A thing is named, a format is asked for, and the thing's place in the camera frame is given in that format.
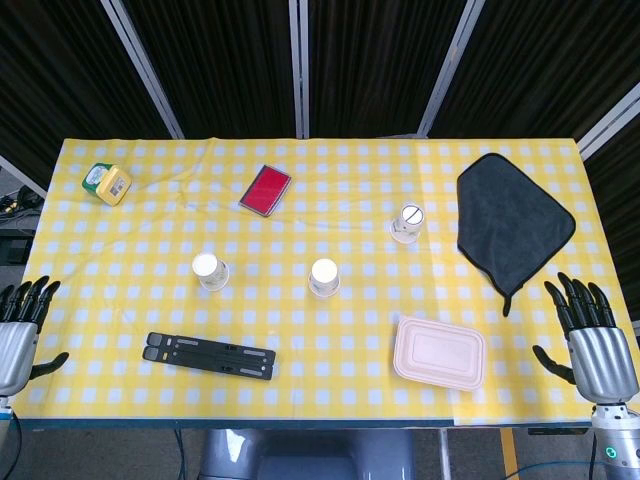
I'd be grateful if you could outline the black folding stand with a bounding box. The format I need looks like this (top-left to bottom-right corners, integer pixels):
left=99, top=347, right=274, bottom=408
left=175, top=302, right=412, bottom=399
left=141, top=330, right=277, bottom=382

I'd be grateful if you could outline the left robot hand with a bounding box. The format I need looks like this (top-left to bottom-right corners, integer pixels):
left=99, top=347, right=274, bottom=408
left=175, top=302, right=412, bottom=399
left=0, top=275, right=70, bottom=399

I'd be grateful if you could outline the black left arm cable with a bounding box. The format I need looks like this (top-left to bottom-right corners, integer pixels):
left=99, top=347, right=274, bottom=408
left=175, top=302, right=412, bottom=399
left=7, top=412, right=25, bottom=480

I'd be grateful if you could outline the grey metal partition frame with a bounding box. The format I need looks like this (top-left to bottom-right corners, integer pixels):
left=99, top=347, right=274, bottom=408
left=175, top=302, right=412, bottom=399
left=288, top=0, right=311, bottom=140
left=99, top=0, right=186, bottom=140
left=0, top=153, right=50, bottom=199
left=574, top=81, right=640, bottom=157
left=415, top=0, right=489, bottom=138

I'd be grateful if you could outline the pink lunch box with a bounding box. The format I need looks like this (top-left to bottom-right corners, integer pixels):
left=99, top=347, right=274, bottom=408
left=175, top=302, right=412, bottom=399
left=392, top=315, right=488, bottom=392

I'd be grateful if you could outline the blue floor cable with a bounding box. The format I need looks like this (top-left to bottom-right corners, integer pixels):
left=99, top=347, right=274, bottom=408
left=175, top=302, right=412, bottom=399
left=172, top=428, right=190, bottom=480

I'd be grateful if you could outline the black ribbed partition panel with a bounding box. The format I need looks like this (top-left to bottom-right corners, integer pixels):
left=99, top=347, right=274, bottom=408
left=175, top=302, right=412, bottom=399
left=428, top=0, right=640, bottom=144
left=0, top=0, right=174, bottom=187
left=121, top=0, right=302, bottom=140
left=307, top=0, right=475, bottom=139

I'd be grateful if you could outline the green yellow tub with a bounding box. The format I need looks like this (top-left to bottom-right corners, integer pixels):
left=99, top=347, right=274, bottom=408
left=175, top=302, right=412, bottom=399
left=81, top=162, right=133, bottom=208

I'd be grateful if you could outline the red flat case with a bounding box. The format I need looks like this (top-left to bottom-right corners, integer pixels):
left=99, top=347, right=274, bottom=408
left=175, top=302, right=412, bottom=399
left=238, top=163, right=294, bottom=219

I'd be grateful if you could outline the black cable bundle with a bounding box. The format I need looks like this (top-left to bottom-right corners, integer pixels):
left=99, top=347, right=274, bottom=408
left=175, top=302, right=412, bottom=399
left=0, top=183, right=45, bottom=264

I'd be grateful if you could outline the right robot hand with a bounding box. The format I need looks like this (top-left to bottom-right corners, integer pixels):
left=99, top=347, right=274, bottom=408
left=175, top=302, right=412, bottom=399
left=532, top=271, right=640, bottom=404

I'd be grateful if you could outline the yellow checked tablecloth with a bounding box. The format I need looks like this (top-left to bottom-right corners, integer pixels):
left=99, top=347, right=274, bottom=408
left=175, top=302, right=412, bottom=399
left=9, top=136, right=640, bottom=427

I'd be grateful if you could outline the paper cup with line mark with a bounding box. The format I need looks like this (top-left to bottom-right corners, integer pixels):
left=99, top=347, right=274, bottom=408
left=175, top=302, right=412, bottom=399
left=389, top=202, right=426, bottom=245

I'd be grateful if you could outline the white table leg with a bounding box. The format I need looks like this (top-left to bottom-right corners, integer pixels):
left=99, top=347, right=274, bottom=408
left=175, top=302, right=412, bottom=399
left=437, top=427, right=452, bottom=480

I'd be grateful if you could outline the dark grey cloth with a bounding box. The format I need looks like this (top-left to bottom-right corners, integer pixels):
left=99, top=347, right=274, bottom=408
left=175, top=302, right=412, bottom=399
left=456, top=152, right=577, bottom=318

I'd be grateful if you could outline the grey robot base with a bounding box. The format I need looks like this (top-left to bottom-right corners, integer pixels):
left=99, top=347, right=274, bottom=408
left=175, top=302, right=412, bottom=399
left=199, top=428, right=417, bottom=480

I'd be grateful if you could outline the white paper cup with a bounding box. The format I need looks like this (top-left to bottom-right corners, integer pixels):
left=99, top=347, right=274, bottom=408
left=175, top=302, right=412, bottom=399
left=307, top=257, right=342, bottom=299
left=191, top=252, right=231, bottom=292

